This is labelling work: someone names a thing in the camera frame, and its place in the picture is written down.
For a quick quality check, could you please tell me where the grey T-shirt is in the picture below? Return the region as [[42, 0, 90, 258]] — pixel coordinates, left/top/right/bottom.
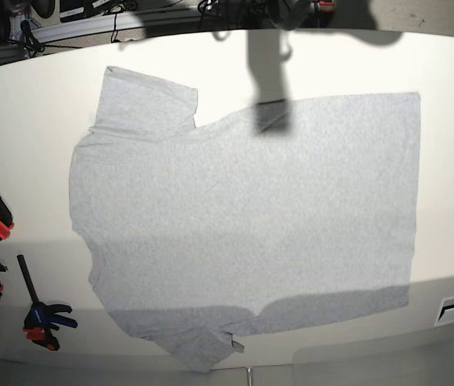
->
[[69, 67, 421, 372]]

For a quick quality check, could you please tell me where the blue black bar clamp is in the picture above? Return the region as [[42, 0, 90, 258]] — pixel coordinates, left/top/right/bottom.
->
[[17, 254, 78, 351]]

